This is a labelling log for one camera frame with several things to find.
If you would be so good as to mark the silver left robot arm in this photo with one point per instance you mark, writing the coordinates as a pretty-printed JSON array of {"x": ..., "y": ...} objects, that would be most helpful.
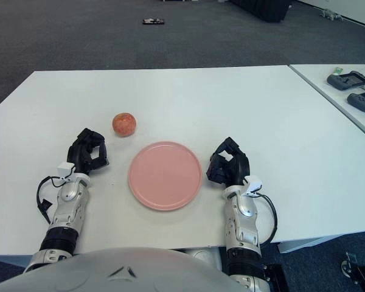
[{"x": 67, "y": 200}]

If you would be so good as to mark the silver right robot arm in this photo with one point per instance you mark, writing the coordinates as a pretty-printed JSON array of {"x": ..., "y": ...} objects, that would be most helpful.
[{"x": 243, "y": 219}]

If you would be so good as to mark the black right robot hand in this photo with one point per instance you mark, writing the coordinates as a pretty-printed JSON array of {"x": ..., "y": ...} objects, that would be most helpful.
[{"x": 238, "y": 165}]

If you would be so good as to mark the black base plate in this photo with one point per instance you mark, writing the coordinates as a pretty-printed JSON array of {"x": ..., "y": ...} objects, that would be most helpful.
[{"x": 275, "y": 278}]

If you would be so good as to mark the pink round plate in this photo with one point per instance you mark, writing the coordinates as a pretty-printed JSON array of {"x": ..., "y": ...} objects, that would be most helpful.
[{"x": 165, "y": 176}]

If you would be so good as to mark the red apple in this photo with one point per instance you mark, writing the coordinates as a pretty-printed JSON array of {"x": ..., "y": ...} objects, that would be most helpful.
[{"x": 124, "y": 124}]

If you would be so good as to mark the small dark floor object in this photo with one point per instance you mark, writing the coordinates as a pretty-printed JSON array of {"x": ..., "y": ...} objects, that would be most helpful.
[{"x": 153, "y": 21}]

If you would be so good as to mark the black stand with caster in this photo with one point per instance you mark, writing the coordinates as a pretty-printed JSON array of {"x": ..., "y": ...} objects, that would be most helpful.
[{"x": 357, "y": 270}]

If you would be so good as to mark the grey toy figure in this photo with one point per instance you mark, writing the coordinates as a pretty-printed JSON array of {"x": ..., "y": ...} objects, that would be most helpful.
[{"x": 330, "y": 14}]

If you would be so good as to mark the grey robot torso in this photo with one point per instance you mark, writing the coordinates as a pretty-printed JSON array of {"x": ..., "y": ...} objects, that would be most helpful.
[{"x": 109, "y": 270}]

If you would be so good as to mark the black box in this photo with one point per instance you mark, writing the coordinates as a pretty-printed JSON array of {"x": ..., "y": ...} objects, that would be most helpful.
[{"x": 261, "y": 9}]

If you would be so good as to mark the green packet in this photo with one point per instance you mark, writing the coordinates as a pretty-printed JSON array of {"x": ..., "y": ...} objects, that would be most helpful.
[{"x": 338, "y": 70}]

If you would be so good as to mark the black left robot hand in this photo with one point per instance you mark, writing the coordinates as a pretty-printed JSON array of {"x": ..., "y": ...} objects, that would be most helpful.
[{"x": 79, "y": 153}]

